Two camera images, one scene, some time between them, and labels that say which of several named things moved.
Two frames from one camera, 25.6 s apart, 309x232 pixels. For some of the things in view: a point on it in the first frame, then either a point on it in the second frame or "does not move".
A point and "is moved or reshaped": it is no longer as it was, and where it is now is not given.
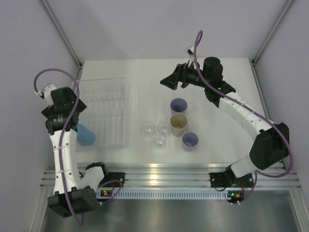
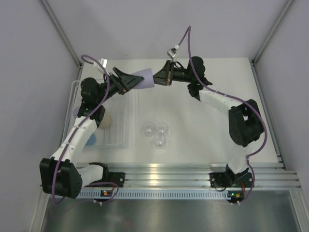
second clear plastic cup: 163,128 does not move
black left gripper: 49,111 to 132,80
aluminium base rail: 155,176 does not move
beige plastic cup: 178,123 to 105,123
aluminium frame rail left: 61,32 does not move
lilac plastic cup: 178,105 is moved or reshaped
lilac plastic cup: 189,141 to 148,81
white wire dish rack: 105,100 does not move
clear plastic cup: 148,128 does not move
